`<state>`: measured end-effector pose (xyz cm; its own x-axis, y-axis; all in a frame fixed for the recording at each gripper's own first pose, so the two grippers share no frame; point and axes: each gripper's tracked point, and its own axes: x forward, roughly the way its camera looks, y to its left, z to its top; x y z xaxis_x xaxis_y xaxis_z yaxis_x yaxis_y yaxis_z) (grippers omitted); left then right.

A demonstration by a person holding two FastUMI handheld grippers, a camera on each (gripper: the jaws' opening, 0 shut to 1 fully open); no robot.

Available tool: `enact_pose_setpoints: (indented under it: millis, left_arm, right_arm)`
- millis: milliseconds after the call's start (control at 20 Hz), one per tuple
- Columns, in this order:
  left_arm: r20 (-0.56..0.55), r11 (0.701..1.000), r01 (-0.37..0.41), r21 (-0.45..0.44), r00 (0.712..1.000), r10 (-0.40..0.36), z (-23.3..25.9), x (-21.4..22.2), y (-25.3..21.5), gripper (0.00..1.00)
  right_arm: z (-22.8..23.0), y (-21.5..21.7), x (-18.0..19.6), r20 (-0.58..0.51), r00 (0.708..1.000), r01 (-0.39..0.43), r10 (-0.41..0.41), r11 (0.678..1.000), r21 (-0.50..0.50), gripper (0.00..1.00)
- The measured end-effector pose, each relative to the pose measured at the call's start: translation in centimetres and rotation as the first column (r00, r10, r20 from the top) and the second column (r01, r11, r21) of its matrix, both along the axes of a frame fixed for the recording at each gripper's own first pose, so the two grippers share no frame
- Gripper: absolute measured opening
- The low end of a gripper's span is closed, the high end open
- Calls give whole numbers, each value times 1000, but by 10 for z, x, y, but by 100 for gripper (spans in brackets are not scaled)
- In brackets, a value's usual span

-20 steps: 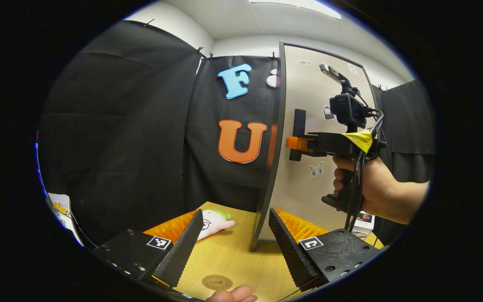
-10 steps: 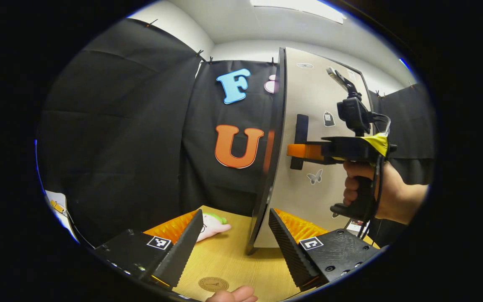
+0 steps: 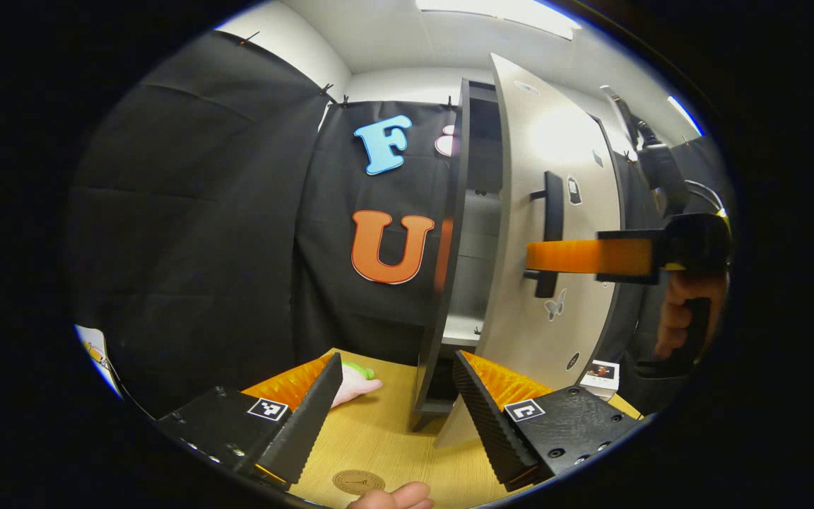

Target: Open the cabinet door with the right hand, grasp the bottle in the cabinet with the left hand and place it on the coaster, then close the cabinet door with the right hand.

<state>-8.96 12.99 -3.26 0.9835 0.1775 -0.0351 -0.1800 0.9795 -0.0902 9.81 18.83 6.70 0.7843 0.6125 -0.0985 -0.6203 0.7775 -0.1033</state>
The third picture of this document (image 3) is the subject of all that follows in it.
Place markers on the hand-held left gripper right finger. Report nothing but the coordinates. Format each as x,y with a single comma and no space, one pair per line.
492,424

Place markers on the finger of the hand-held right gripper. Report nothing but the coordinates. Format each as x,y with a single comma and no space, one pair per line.
591,256

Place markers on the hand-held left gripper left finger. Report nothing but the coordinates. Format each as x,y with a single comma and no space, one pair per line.
308,417

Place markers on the round brown coaster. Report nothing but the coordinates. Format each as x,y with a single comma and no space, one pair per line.
359,482

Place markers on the beige cabinet door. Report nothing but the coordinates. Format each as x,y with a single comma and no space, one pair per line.
513,339

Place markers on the dark grey cabinet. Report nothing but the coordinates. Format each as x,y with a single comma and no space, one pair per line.
453,212

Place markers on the white cabinet shelf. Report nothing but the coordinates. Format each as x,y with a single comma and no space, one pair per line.
460,331

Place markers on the pink plush toy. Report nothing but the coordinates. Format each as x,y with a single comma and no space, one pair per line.
354,387

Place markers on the white portrait cover book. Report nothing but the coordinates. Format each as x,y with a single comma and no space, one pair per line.
601,371

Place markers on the black backdrop cloth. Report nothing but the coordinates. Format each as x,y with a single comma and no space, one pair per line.
202,247

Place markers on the large ceiling light panel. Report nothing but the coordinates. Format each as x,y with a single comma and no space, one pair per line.
506,14

